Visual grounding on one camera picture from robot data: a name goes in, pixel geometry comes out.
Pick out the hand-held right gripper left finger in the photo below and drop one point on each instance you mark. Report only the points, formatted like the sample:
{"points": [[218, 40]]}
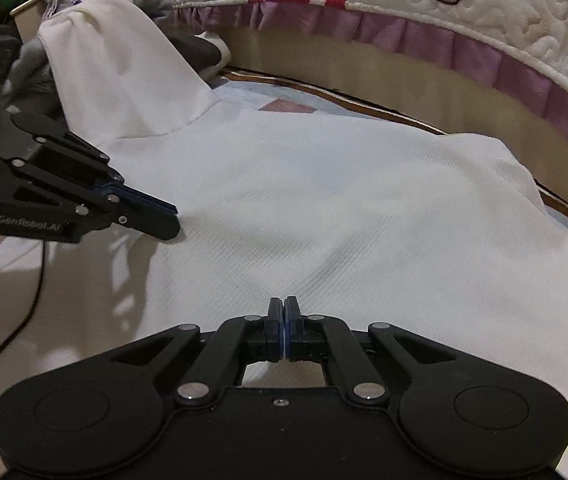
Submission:
{"points": [[276, 325]]}

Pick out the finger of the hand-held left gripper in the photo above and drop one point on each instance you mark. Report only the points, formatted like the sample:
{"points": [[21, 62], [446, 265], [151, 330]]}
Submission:
{"points": [[149, 220], [74, 152]]}

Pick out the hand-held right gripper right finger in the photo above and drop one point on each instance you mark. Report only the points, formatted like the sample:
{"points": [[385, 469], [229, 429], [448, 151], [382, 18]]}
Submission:
{"points": [[290, 325]]}

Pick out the cream white knit garment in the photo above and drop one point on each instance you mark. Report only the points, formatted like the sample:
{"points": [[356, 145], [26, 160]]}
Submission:
{"points": [[339, 210]]}

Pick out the grey fleece blanket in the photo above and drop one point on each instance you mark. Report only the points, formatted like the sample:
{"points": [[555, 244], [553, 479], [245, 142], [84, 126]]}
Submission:
{"points": [[29, 65]]}

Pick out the beige bed base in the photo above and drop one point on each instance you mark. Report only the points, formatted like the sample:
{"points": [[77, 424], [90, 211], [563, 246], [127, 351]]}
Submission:
{"points": [[364, 70]]}

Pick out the white quilted bedspread red bears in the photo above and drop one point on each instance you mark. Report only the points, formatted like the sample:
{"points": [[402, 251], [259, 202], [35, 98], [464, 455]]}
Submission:
{"points": [[514, 10]]}

